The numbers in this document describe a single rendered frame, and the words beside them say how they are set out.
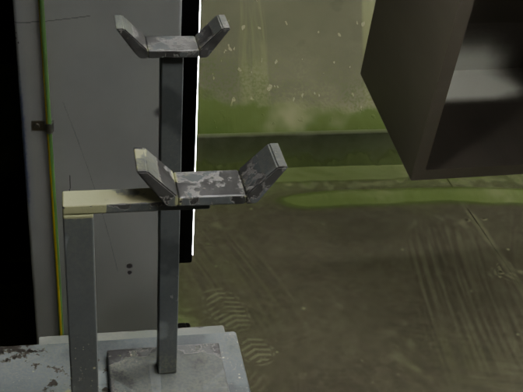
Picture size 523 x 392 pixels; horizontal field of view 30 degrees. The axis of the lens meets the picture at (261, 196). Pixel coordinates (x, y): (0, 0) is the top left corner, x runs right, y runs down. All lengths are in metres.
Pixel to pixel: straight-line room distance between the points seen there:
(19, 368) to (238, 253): 1.52
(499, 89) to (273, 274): 0.66
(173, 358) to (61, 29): 0.41
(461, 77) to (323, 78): 0.60
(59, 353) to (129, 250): 0.36
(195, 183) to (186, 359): 0.37
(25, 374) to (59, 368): 0.03
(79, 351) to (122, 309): 0.71
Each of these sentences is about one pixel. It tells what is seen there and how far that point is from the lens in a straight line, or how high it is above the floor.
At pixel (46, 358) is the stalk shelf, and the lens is 0.89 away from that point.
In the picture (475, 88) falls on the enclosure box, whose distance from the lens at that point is 2.18.
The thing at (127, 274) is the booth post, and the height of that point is 0.64.
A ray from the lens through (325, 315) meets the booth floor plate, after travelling 2.19.
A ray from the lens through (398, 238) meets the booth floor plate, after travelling 2.49.
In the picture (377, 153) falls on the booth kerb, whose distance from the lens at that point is 2.75.
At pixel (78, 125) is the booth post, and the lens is 1.14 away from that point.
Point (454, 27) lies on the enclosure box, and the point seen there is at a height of 0.79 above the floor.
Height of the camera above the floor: 1.36
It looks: 30 degrees down
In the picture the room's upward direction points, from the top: 4 degrees clockwise
